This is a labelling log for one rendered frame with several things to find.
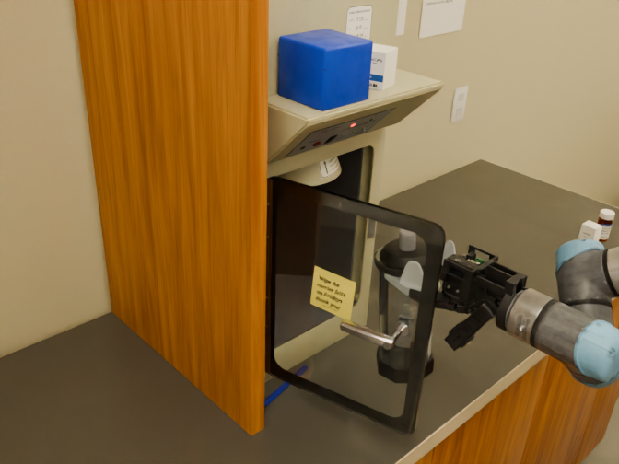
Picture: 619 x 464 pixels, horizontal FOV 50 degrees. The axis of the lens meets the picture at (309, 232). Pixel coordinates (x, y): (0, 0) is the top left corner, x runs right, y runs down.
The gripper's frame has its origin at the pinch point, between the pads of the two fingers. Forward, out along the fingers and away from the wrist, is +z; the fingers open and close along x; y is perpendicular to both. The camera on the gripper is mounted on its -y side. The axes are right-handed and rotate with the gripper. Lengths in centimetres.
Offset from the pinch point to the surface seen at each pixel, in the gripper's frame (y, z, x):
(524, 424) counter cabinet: -60, -7, -46
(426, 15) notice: 24, 62, -81
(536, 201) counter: -29, 28, -102
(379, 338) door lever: -2.7, -7.1, 15.3
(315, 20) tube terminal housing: 38.1, 19.0, 5.2
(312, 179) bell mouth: 9.8, 21.5, 2.2
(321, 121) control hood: 26.8, 7.9, 14.1
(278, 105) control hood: 27.9, 14.6, 16.5
